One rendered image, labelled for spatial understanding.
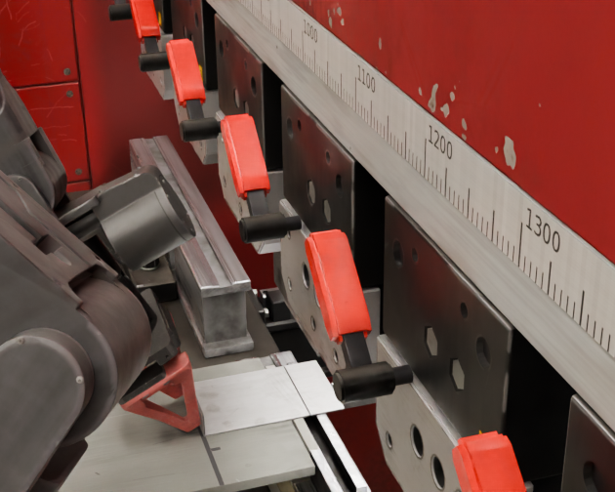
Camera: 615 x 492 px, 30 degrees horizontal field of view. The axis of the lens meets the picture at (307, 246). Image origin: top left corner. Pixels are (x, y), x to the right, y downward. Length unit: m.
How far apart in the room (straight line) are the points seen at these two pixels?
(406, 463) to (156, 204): 0.35
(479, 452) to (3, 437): 0.18
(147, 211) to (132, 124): 0.90
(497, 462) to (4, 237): 0.21
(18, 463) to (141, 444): 0.56
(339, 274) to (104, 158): 1.22
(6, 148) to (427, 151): 0.43
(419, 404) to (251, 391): 0.46
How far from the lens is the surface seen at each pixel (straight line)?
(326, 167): 0.70
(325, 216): 0.72
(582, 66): 0.41
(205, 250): 1.39
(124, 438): 1.01
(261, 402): 1.04
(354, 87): 0.64
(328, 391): 1.05
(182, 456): 0.98
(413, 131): 0.56
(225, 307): 1.33
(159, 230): 0.89
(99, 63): 1.75
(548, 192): 0.44
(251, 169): 0.78
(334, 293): 0.60
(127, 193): 0.90
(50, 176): 0.90
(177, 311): 1.44
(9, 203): 0.49
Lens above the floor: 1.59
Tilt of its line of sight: 26 degrees down
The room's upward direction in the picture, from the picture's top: 1 degrees counter-clockwise
